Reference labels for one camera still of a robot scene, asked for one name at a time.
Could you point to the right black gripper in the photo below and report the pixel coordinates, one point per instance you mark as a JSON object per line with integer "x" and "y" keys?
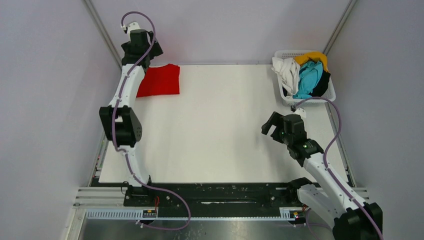
{"x": 276, "y": 119}

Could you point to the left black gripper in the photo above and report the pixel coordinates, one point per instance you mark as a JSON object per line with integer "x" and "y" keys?
{"x": 155, "y": 50}

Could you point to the red t-shirt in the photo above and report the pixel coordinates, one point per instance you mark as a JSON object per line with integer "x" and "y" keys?
{"x": 158, "y": 81}

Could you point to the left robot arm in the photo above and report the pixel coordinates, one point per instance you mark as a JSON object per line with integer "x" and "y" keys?
{"x": 120, "y": 123}

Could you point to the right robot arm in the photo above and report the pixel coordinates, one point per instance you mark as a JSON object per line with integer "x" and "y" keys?
{"x": 348, "y": 214}

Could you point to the white t-shirt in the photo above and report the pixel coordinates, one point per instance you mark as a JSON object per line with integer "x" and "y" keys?
{"x": 288, "y": 74}

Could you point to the black t-shirt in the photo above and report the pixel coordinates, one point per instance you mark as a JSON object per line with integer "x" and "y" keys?
{"x": 322, "y": 85}

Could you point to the teal t-shirt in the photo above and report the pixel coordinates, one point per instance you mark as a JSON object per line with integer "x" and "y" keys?
{"x": 309, "y": 75}

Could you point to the white plastic laundry basket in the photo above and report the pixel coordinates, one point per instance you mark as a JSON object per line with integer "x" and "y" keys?
{"x": 288, "y": 100}

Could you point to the yellow t-shirt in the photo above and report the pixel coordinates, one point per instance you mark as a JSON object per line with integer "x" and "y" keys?
{"x": 314, "y": 56}

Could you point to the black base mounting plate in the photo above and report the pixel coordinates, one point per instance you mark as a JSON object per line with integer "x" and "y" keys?
{"x": 219, "y": 200}

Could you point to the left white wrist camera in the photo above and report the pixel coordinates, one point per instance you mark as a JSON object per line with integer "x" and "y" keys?
{"x": 132, "y": 26}

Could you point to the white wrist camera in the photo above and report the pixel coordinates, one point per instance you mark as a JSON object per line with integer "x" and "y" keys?
{"x": 299, "y": 111}
{"x": 132, "y": 26}

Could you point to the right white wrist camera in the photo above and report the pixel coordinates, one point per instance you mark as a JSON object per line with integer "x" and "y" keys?
{"x": 299, "y": 111}

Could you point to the aluminium frame rail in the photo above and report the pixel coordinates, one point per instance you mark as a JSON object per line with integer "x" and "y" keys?
{"x": 107, "y": 203}

